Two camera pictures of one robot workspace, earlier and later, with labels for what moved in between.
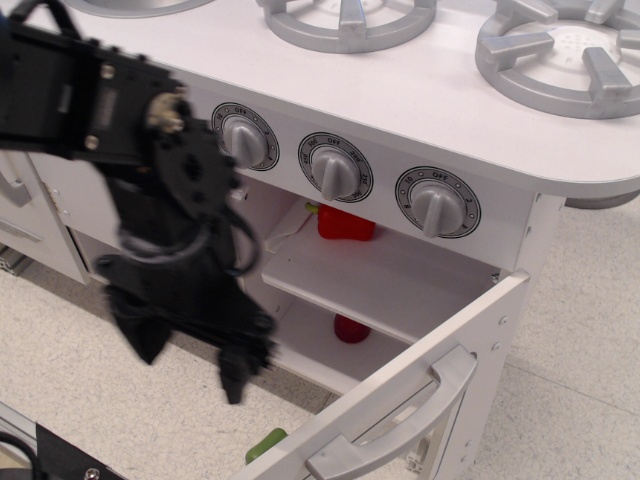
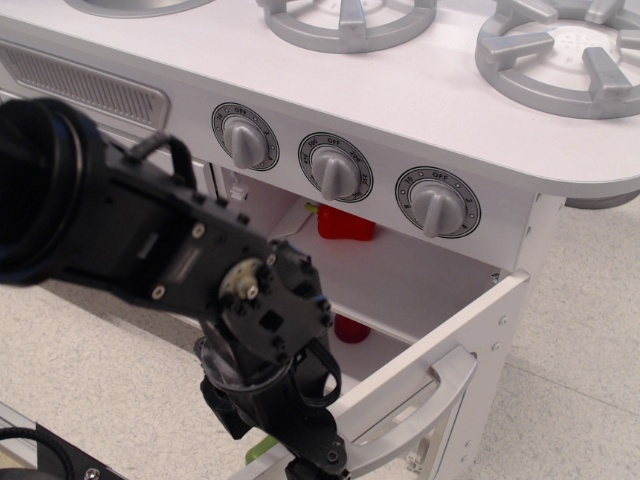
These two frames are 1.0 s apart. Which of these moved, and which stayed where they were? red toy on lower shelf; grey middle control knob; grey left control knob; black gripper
Moved: black gripper
Stayed: grey left control knob; grey middle control knob; red toy on lower shelf
